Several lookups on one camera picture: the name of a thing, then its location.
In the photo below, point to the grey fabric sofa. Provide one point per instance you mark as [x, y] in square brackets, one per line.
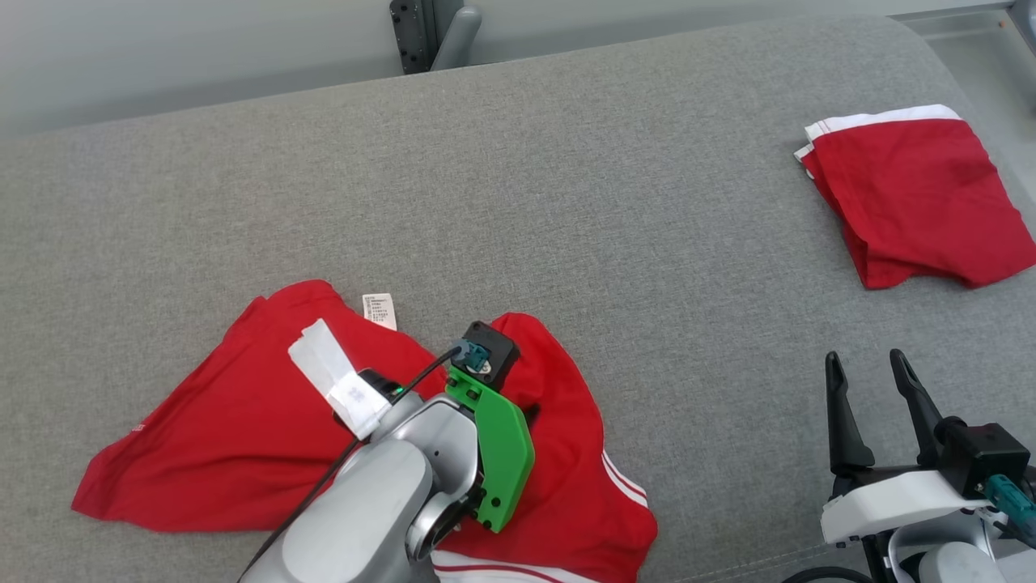
[607, 202]

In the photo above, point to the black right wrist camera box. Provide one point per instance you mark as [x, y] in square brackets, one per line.
[983, 453]

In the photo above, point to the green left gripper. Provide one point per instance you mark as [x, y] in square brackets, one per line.
[506, 453]

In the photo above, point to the grey partition base rail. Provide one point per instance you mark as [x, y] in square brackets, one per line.
[955, 20]

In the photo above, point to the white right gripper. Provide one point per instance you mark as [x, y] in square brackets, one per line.
[890, 502]

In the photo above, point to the grey metal post with hinge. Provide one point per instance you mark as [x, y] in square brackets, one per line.
[413, 32]

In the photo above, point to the red shorts with white waistband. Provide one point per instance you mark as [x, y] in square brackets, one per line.
[914, 194]

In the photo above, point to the red basketball jersey white trim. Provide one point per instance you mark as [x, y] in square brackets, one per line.
[210, 437]

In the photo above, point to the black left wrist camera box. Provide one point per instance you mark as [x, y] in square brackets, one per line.
[500, 346]

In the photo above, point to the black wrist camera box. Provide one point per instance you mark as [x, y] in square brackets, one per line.
[983, 453]
[500, 346]

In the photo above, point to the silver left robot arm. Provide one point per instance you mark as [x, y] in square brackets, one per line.
[356, 518]

